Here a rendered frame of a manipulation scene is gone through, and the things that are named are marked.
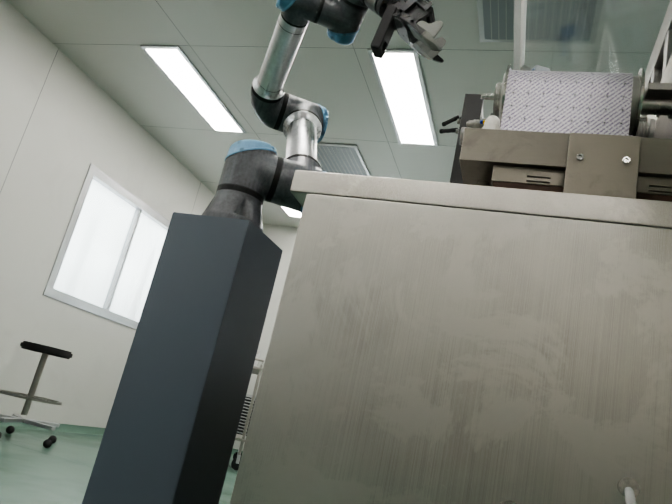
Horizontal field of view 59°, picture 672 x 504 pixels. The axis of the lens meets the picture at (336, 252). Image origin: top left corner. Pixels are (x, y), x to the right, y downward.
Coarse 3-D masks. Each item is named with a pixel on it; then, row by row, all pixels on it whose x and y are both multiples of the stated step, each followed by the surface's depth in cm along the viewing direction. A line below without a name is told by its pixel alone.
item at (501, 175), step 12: (504, 168) 97; (516, 168) 97; (528, 168) 96; (540, 168) 96; (492, 180) 97; (504, 180) 96; (516, 180) 96; (528, 180) 96; (540, 180) 95; (552, 180) 94; (648, 180) 90; (660, 180) 90; (648, 192) 90; (660, 192) 90
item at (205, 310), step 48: (192, 240) 134; (240, 240) 130; (192, 288) 129; (240, 288) 131; (144, 336) 129; (192, 336) 126; (240, 336) 133; (144, 384) 125; (192, 384) 122; (240, 384) 136; (144, 432) 121; (192, 432) 119; (96, 480) 121; (144, 480) 118; (192, 480) 121
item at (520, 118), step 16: (512, 112) 121; (528, 112) 120; (544, 112) 119; (560, 112) 118; (576, 112) 117; (592, 112) 116; (608, 112) 115; (624, 112) 114; (512, 128) 119; (528, 128) 119; (544, 128) 118; (560, 128) 117; (576, 128) 116; (592, 128) 115; (608, 128) 114; (624, 128) 113
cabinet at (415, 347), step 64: (320, 256) 93; (384, 256) 90; (448, 256) 87; (512, 256) 85; (576, 256) 83; (640, 256) 80; (320, 320) 89; (384, 320) 87; (448, 320) 84; (512, 320) 82; (576, 320) 80; (640, 320) 78; (320, 384) 86; (384, 384) 84; (448, 384) 81; (512, 384) 79; (576, 384) 77; (640, 384) 75; (256, 448) 85; (320, 448) 83; (384, 448) 81; (448, 448) 79; (512, 448) 77; (576, 448) 75; (640, 448) 73
